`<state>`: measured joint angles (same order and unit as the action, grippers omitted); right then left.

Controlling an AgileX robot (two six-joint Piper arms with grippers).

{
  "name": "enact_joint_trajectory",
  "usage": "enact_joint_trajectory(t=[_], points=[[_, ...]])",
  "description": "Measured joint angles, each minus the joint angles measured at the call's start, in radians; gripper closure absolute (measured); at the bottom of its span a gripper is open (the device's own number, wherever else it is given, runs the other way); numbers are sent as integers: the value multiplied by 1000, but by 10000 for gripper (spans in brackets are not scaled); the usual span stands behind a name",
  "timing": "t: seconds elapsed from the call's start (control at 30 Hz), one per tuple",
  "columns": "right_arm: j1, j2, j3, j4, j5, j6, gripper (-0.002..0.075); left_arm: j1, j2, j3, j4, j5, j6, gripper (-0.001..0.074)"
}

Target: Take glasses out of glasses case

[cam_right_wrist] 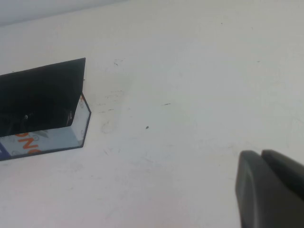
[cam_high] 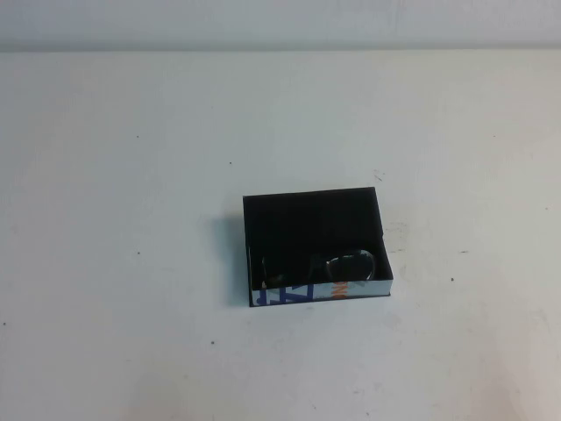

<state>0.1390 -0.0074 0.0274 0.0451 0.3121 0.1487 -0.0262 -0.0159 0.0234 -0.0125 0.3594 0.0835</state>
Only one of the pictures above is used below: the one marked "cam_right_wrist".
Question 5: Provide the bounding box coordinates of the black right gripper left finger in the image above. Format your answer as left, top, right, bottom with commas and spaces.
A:
234, 149, 304, 228

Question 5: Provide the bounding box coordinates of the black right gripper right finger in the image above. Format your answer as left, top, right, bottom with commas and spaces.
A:
261, 149, 304, 190

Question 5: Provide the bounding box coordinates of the black cardboard box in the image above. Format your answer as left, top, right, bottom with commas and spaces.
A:
0, 57, 92, 162

